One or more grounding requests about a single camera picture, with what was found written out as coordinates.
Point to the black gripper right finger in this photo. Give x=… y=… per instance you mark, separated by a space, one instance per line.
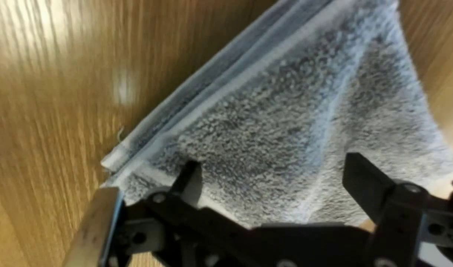
x=379 y=193

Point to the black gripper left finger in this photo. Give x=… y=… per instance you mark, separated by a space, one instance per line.
x=183 y=183

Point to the grey towel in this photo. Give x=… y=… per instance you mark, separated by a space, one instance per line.
x=294 y=134

